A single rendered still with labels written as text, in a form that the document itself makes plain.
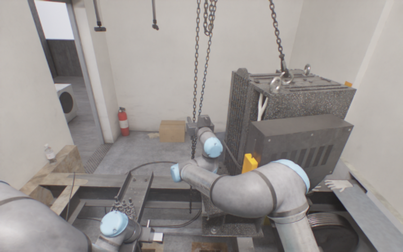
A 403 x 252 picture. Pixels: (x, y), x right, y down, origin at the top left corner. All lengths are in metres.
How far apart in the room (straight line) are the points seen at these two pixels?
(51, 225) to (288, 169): 0.52
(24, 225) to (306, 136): 0.91
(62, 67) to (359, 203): 8.27
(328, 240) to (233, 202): 1.54
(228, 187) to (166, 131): 2.86
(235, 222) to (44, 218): 1.27
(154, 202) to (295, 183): 1.53
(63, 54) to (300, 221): 8.08
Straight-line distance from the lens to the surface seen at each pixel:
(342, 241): 2.11
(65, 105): 4.61
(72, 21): 3.14
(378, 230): 1.93
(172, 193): 1.86
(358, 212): 1.97
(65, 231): 0.40
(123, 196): 1.71
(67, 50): 8.14
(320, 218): 1.83
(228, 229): 1.49
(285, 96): 0.96
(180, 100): 3.45
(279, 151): 0.92
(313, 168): 1.13
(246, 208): 0.53
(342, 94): 1.19
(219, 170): 1.52
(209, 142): 0.82
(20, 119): 2.11
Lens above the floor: 1.89
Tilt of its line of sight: 29 degrees down
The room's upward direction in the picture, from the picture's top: 2 degrees clockwise
